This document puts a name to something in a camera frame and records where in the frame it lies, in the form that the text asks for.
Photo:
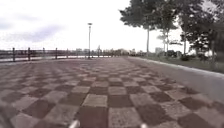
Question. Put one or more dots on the dark wooden rail fence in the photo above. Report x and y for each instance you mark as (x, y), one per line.
(13, 55)

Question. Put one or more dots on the grass strip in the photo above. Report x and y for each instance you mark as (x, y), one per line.
(200, 63)

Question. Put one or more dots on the lamp pole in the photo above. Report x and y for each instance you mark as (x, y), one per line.
(89, 43)

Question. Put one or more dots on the distant buildings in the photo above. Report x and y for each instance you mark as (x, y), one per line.
(126, 52)

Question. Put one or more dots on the checkered brick pavement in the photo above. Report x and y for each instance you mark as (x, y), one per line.
(100, 100)

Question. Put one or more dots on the row of trees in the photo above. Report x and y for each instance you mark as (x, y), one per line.
(146, 13)

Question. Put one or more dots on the robot's own part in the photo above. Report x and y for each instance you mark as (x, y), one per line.
(74, 124)
(144, 126)

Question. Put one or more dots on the grey concrete path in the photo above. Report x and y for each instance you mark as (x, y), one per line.
(200, 80)

